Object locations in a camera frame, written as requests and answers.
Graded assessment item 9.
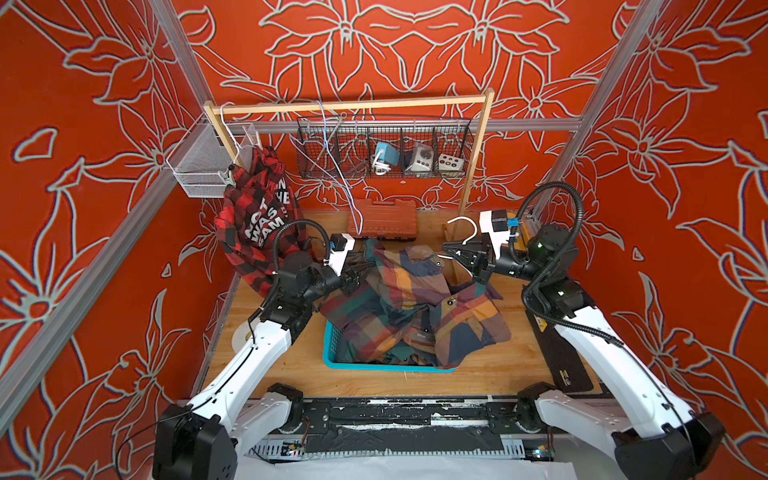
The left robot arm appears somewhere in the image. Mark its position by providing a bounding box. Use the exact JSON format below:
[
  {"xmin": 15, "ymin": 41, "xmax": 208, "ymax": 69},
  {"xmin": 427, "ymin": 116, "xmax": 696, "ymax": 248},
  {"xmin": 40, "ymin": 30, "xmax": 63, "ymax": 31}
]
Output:
[{"xmin": 151, "ymin": 219, "xmax": 364, "ymax": 479}]

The red brown box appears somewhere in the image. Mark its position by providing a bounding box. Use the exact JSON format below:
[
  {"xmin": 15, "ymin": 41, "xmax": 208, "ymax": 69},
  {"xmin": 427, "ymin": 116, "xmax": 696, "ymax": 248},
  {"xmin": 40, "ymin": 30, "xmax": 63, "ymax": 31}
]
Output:
[{"xmin": 347, "ymin": 199, "xmax": 418, "ymax": 241}]

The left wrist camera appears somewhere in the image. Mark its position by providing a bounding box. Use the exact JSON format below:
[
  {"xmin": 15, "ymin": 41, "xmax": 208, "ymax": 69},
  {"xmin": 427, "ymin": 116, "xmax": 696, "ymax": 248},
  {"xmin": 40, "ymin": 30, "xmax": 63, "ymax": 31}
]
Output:
[{"xmin": 327, "ymin": 233, "xmax": 355, "ymax": 276}]

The white mesh basket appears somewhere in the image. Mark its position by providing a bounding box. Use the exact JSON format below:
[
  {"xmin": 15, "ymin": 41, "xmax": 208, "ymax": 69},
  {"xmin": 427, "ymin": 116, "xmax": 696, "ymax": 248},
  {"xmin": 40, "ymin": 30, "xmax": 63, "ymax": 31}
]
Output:
[{"xmin": 166, "ymin": 120, "xmax": 236, "ymax": 199}]

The white tape roll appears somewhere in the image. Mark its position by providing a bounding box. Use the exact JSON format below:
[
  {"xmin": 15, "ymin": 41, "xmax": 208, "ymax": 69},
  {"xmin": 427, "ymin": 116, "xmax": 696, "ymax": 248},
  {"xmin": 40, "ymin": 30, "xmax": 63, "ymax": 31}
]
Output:
[{"xmin": 230, "ymin": 317, "xmax": 260, "ymax": 354}]

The white power adapter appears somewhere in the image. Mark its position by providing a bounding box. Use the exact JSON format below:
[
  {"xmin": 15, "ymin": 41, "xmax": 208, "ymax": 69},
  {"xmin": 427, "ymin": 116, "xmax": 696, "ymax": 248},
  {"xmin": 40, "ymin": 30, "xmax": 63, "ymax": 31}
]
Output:
[{"xmin": 404, "ymin": 143, "xmax": 434, "ymax": 174}]

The red black plaid shirt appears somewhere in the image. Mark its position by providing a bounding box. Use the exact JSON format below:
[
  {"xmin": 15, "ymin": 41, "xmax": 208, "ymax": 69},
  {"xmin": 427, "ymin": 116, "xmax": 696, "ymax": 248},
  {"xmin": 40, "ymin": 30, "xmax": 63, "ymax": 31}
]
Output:
[{"xmin": 214, "ymin": 146, "xmax": 309, "ymax": 296}]

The wooden hanging rack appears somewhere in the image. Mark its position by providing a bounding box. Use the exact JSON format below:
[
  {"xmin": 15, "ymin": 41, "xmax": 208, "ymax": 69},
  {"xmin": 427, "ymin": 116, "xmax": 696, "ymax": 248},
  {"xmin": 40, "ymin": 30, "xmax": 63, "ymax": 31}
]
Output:
[{"xmin": 202, "ymin": 88, "xmax": 495, "ymax": 216}]

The white dotted box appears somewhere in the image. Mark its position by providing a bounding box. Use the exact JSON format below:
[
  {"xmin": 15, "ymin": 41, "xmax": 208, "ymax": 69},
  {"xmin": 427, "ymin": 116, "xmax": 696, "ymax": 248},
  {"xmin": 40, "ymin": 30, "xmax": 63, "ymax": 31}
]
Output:
[{"xmin": 437, "ymin": 154, "xmax": 464, "ymax": 173}]

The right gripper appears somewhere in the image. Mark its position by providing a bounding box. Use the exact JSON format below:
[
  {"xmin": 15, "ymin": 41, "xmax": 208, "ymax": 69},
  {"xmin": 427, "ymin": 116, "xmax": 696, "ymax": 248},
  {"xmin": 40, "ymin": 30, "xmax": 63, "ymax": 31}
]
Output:
[{"xmin": 445, "ymin": 236, "xmax": 549, "ymax": 292}]

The black wire basket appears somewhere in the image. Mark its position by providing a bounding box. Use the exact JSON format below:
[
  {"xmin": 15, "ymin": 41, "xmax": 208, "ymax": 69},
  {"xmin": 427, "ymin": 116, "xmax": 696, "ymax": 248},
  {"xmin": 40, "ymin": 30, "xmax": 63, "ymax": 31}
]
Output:
[{"xmin": 291, "ymin": 115, "xmax": 475, "ymax": 182}]

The beige clothespin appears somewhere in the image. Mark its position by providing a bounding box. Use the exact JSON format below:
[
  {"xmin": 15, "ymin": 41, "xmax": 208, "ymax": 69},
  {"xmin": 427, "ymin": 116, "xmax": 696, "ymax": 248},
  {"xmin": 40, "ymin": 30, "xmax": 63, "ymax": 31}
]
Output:
[{"xmin": 254, "ymin": 131, "xmax": 264, "ymax": 150}]

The teal charger with cable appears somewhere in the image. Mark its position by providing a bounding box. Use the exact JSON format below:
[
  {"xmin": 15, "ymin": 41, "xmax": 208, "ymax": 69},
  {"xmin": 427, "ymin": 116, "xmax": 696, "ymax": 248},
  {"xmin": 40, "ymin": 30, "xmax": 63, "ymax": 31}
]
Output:
[{"xmin": 371, "ymin": 142, "xmax": 400, "ymax": 176}]

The yellow plastic tray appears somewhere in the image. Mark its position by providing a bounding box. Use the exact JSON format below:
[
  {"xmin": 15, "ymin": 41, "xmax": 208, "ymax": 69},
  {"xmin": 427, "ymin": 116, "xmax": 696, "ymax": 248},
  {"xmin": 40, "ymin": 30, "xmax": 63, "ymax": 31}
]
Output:
[{"xmin": 517, "ymin": 212, "xmax": 541, "ymax": 243}]

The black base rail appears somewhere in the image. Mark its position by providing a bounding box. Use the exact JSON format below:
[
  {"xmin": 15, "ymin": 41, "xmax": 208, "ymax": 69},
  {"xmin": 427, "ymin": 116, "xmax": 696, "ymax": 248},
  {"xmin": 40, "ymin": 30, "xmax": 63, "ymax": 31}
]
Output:
[{"xmin": 249, "ymin": 396, "xmax": 566, "ymax": 463}]

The white wire hanger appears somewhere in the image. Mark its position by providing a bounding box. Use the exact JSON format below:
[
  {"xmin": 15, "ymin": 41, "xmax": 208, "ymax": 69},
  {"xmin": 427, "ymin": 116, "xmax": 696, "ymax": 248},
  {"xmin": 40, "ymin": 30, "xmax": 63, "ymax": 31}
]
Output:
[
  {"xmin": 289, "ymin": 100, "xmax": 364, "ymax": 234},
  {"xmin": 441, "ymin": 215, "xmax": 479, "ymax": 245}
]

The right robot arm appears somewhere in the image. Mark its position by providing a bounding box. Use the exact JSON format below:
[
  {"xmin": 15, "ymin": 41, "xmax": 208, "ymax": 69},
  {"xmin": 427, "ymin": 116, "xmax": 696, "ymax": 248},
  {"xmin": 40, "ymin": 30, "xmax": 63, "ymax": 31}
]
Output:
[{"xmin": 442, "ymin": 181, "xmax": 725, "ymax": 479}]

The dark plaid shirt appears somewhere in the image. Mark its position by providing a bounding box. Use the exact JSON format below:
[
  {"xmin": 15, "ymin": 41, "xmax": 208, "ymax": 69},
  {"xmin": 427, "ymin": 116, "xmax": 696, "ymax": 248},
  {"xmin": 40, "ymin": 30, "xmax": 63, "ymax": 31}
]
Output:
[
  {"xmin": 335, "ymin": 336, "xmax": 437, "ymax": 366},
  {"xmin": 320, "ymin": 240, "xmax": 512, "ymax": 369}
]

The teal plastic basket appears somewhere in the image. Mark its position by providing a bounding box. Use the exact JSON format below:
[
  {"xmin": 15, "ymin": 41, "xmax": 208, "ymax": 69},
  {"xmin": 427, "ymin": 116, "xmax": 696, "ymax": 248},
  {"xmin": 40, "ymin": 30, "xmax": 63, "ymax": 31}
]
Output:
[{"xmin": 322, "ymin": 322, "xmax": 455, "ymax": 374}]

